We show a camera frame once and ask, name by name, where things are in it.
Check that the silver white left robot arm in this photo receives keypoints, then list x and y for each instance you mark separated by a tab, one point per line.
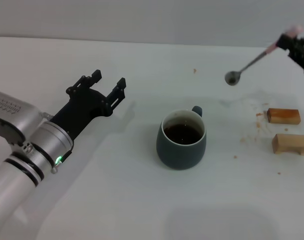
17	125

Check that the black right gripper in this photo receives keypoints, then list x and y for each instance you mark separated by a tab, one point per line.
302	52

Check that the dark coffee liquid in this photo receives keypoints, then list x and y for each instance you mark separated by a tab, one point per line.
183	133

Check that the pale notched wooden block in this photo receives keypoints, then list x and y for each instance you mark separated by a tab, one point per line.
286	142

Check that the stained wooden block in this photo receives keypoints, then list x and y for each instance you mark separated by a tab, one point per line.
284	116

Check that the grey ceramic cup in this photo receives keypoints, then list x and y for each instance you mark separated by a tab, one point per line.
180	156

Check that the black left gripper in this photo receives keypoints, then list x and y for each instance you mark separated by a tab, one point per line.
79	110

